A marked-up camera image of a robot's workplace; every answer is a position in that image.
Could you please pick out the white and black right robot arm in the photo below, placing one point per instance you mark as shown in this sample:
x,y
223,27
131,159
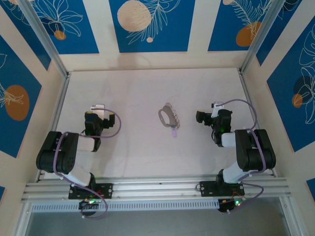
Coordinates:
x,y
229,140

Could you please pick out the aluminium side rail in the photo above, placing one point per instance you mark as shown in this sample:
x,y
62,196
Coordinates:
x,y
59,103
249,92

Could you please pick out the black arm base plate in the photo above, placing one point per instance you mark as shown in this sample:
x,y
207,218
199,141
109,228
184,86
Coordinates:
x,y
108,190
205,189

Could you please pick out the long aluminium base rail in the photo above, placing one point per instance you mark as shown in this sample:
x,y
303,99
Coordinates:
x,y
152,189

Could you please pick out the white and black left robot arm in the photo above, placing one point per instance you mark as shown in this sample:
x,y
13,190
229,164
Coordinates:
x,y
86,143

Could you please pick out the aluminium corner post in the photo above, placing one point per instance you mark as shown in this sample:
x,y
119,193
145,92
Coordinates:
x,y
262,37
46,41

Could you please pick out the clear plastic zip bag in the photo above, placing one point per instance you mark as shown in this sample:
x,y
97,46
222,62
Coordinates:
x,y
169,118

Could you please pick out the small lilac key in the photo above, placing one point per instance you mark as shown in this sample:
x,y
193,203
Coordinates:
x,y
174,134

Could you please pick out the black controller board green LED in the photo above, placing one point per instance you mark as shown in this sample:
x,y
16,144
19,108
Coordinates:
x,y
85,204
224,205

